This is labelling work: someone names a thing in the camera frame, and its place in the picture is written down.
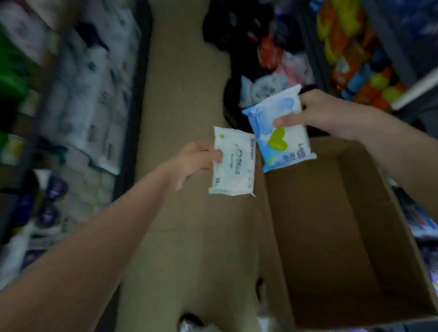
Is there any shelf of white paper packs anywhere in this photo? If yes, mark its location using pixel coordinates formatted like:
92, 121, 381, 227
30, 0, 155, 221

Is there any black bag of packets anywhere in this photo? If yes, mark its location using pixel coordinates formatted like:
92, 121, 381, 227
201, 0, 319, 135

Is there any shelf of orange yellow packets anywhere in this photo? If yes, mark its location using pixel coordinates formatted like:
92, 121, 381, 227
310, 0, 410, 116

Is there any dark metal shelf rack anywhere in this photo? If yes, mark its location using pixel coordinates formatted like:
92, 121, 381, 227
0, 0, 175, 332

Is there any person's left hand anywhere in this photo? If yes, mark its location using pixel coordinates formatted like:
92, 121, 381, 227
164, 139, 225, 192

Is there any white wet wipes packet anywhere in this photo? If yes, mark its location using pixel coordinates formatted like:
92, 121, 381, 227
204, 123, 260, 200

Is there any stack of blue packs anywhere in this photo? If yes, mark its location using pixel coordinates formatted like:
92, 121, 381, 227
376, 0, 438, 78

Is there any row of purple packs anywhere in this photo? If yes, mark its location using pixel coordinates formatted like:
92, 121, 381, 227
10, 167, 74, 261

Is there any person's right forearm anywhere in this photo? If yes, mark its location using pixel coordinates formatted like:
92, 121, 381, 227
357, 105, 438, 255

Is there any grey metal shelf rack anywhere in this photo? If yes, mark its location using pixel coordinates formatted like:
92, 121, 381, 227
297, 0, 438, 128

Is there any brown cardboard box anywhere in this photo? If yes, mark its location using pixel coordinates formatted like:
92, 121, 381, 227
248, 128, 438, 332

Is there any blue wet wipes packet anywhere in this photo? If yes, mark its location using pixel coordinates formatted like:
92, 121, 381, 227
241, 83, 318, 174

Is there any person's left forearm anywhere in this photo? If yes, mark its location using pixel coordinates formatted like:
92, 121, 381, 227
0, 164, 186, 332

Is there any person's right hand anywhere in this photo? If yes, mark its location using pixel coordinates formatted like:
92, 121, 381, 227
271, 85, 375, 146

